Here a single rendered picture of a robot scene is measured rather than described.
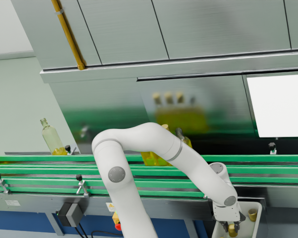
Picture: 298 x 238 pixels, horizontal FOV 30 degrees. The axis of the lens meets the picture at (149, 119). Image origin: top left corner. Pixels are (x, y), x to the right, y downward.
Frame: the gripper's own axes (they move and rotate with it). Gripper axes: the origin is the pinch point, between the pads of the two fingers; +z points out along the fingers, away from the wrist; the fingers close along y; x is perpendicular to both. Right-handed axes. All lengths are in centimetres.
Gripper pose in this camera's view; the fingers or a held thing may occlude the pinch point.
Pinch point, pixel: (231, 226)
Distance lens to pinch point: 227.2
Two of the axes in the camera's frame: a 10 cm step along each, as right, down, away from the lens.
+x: -2.9, 6.2, -7.3
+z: 2.8, 7.9, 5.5
